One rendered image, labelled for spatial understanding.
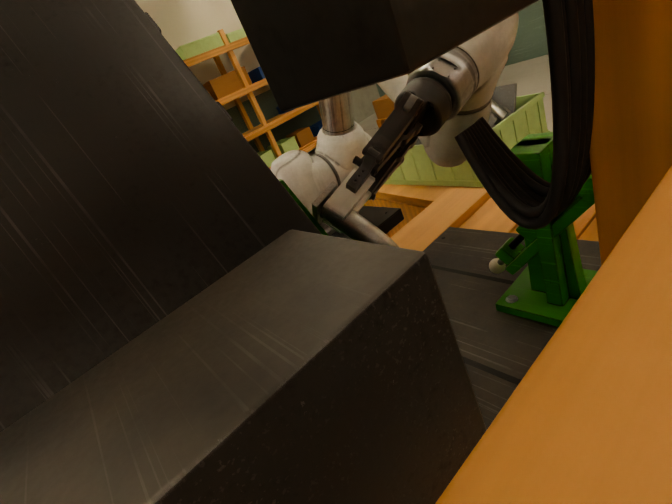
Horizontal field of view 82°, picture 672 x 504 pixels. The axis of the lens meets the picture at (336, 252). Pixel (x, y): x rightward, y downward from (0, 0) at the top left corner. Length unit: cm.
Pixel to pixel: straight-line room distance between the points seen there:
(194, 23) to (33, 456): 668
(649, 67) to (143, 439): 39
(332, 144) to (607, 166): 95
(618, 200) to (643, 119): 7
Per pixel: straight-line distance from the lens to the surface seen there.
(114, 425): 28
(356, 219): 47
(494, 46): 65
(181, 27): 677
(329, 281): 27
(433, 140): 76
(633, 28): 36
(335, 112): 122
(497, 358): 65
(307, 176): 120
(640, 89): 37
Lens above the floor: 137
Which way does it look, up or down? 25 degrees down
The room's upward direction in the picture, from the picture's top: 25 degrees counter-clockwise
